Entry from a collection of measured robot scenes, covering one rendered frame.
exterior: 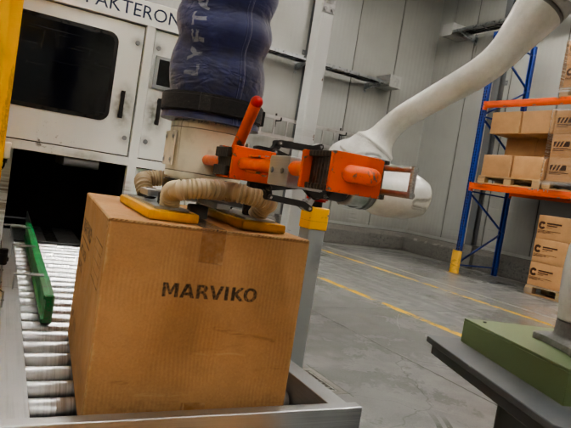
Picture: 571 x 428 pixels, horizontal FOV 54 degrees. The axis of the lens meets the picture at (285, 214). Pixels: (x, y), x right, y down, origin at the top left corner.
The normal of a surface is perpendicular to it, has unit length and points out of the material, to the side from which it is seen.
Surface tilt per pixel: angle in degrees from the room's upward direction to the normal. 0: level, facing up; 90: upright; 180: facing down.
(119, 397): 90
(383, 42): 90
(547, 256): 93
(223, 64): 76
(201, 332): 90
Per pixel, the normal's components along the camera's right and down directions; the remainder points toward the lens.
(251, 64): 0.72, -0.12
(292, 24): 0.48, 0.12
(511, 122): -0.86, -0.11
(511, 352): -0.98, -0.14
